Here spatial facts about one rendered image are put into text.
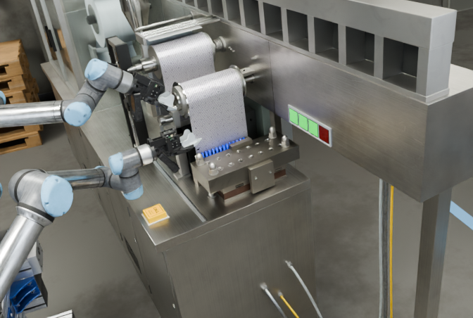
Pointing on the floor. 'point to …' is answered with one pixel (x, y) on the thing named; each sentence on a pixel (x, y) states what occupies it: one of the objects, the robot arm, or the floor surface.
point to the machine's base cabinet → (219, 257)
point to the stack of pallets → (17, 93)
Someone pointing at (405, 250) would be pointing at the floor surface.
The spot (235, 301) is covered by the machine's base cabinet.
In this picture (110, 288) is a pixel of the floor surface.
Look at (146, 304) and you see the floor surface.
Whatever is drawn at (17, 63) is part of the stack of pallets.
